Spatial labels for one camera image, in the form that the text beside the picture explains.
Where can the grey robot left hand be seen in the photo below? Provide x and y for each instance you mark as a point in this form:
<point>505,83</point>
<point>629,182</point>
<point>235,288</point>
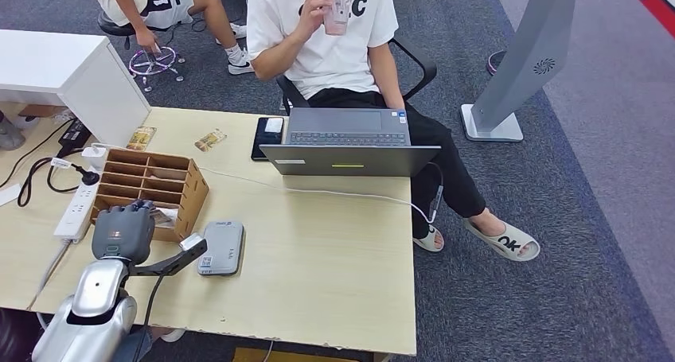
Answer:
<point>121,235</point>

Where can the person's right hand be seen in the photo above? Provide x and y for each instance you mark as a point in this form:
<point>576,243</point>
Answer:
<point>314,9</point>

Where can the clear plastic drink cup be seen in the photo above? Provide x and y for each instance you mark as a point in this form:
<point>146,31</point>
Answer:
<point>340,12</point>

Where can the white room key card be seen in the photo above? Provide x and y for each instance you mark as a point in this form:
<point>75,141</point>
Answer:
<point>168,217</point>

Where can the person's right forearm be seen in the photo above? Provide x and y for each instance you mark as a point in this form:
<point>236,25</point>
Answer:
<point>274,56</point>

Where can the person's left forearm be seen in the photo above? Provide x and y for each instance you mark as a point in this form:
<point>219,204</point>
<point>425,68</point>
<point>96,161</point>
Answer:
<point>390,80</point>

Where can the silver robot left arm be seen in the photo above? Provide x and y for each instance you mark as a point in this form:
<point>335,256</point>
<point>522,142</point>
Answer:
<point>100,291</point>

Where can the person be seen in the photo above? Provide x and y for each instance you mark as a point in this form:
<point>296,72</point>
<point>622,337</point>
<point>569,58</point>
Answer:
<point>327,59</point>
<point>158,1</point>
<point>171,334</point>

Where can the wooden card organizer box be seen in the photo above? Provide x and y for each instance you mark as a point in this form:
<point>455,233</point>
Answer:
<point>192,191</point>

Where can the grey card reader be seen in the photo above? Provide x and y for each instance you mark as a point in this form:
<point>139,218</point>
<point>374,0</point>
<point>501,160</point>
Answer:
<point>221,249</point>

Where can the white power strip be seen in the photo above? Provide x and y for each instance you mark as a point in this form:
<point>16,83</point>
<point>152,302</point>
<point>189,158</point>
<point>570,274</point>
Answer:
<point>74,217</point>

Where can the white charger plug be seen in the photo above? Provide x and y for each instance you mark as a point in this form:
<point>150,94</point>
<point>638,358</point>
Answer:
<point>94,158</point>

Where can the black power adapter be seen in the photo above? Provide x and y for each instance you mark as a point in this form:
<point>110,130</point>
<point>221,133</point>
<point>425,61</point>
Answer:
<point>75,134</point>

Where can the white paper slip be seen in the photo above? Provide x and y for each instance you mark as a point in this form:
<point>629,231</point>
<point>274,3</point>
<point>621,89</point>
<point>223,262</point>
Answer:
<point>9,195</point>

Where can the black office chair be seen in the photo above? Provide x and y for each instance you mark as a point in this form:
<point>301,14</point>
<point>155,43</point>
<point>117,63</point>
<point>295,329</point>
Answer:
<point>422,67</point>

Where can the small white case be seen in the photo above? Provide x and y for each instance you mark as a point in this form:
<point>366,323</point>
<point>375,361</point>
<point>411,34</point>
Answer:
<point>273,125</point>

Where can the black smartphone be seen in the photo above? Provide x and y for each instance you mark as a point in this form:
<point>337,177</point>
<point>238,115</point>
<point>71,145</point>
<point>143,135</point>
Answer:
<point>260,143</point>

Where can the brown cardboard box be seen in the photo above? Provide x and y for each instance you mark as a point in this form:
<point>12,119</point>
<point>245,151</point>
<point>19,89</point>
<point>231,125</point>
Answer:
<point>42,110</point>

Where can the grey shoe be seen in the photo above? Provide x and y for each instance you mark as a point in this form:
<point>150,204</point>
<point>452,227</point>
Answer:
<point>10,135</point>

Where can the grey laptop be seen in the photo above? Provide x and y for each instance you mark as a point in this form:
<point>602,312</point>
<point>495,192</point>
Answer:
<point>348,162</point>

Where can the dark round base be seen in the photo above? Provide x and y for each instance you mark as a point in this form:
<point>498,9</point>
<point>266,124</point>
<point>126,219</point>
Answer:
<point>493,64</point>

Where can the white cabinet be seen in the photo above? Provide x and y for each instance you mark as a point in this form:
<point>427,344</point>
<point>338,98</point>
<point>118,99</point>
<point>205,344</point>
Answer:
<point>53,59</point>

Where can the black stool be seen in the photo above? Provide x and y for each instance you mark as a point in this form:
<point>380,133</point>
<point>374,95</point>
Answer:
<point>113,27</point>

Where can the yellow board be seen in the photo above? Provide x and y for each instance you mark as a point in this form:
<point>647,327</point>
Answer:
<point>285,356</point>

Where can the grey kiosk stand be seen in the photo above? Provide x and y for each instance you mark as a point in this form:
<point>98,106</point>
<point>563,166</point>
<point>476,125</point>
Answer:
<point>532,48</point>

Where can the beige sandal with print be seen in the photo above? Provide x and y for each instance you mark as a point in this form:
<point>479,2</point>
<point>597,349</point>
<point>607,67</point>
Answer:
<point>506,242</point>

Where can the black camera bracket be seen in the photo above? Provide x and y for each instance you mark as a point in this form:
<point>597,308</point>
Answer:
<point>168,267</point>

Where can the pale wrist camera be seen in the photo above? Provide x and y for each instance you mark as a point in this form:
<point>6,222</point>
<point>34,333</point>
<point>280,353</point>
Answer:
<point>191,242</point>

